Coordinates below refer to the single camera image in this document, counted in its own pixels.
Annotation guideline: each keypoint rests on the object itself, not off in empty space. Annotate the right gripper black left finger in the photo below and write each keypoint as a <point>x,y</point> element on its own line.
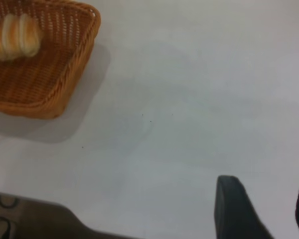
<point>234,214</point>

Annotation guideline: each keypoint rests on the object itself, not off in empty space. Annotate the striped long bread roll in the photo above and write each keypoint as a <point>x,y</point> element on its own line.
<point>15,39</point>

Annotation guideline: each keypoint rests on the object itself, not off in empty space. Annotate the orange woven plastic basket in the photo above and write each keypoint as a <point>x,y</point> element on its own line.
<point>47,82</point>

